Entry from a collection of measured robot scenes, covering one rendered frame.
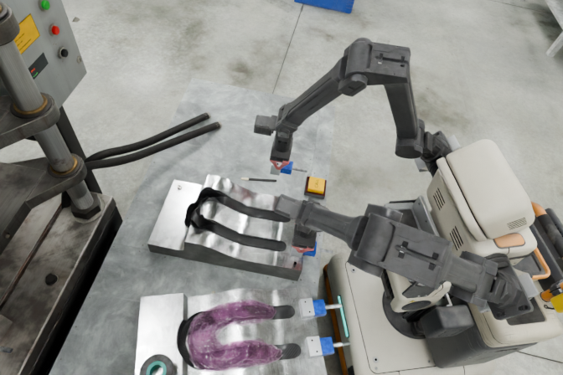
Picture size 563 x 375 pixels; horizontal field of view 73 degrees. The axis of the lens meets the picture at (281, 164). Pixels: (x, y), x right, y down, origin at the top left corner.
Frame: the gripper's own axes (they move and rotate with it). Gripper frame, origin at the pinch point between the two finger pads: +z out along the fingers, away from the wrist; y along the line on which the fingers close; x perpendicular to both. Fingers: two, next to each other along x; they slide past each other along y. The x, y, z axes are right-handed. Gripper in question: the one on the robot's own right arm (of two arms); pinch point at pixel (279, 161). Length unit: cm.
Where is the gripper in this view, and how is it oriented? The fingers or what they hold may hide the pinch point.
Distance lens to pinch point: 135.9
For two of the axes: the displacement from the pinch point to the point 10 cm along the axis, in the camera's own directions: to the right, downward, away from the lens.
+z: -1.1, 6.1, 7.9
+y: -1.6, 7.7, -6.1
